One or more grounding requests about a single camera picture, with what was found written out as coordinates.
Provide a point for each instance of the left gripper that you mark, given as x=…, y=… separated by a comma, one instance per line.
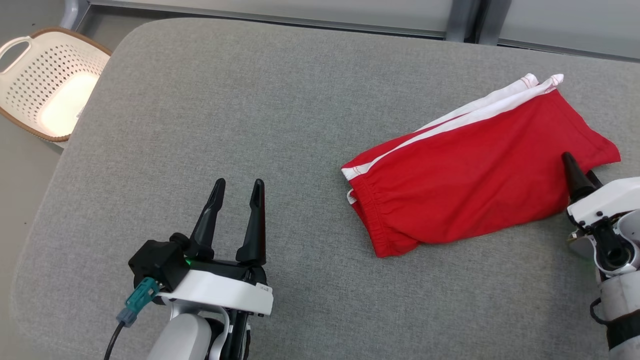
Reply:
x=220, y=292

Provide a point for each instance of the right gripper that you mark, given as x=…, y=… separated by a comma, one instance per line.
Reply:
x=610, y=197

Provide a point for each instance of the red shorts white stripes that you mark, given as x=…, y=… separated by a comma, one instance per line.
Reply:
x=475, y=175

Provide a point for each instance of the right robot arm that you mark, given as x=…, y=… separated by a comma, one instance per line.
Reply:
x=622, y=300

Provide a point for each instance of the white laundry basket brown rim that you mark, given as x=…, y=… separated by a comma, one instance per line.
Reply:
x=50, y=90

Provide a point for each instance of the grey partition foot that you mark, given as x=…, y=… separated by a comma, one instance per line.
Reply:
x=72, y=12

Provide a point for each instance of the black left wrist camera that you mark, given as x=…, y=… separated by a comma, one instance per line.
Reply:
x=157, y=262

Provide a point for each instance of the grey vertical partition post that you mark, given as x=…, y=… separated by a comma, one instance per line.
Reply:
x=462, y=20
x=492, y=22

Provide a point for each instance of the grey partition base rail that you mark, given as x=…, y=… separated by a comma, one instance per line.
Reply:
x=275, y=17

